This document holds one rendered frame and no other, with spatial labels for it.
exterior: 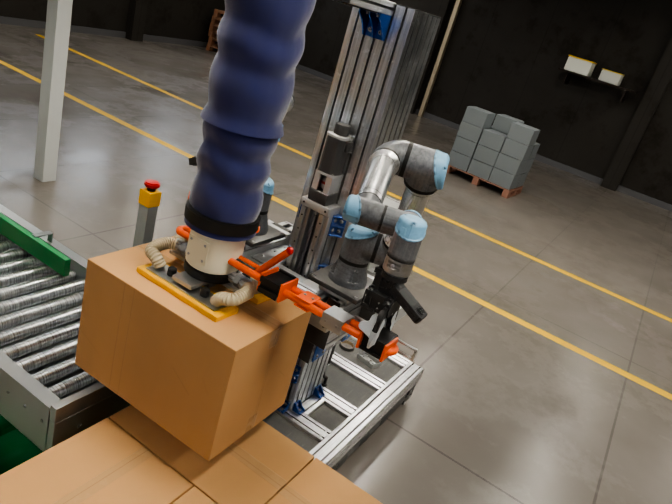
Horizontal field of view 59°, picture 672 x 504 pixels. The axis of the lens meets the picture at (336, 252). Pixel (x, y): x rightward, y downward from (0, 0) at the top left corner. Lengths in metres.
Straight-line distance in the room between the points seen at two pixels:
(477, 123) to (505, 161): 0.71
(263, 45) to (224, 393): 0.94
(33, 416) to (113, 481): 0.40
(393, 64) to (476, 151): 7.08
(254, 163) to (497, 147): 7.65
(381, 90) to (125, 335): 1.24
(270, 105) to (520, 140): 7.61
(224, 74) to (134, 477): 1.21
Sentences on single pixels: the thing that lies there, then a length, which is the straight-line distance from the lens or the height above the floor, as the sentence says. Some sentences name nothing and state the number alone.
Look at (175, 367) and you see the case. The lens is 1.83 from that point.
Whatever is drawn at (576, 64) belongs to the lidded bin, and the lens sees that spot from 12.92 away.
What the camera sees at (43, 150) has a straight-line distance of 5.31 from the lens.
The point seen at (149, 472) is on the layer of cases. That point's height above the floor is 0.54.
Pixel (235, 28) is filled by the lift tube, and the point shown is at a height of 1.85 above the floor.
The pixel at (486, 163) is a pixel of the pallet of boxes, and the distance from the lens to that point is 9.24.
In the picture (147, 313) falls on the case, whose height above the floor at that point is 1.02.
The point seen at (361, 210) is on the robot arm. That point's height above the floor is 1.51.
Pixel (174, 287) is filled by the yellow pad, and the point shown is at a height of 1.09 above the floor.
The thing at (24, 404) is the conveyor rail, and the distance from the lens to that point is 2.26.
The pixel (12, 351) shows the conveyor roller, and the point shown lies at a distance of 2.46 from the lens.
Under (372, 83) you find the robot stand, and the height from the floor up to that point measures 1.74.
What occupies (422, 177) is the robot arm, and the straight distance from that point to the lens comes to 1.91.
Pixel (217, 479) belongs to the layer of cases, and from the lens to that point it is 2.04.
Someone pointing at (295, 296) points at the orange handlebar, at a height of 1.21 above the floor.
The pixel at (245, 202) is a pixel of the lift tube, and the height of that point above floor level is 1.40.
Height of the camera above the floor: 2.00
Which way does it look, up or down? 23 degrees down
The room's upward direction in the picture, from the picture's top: 17 degrees clockwise
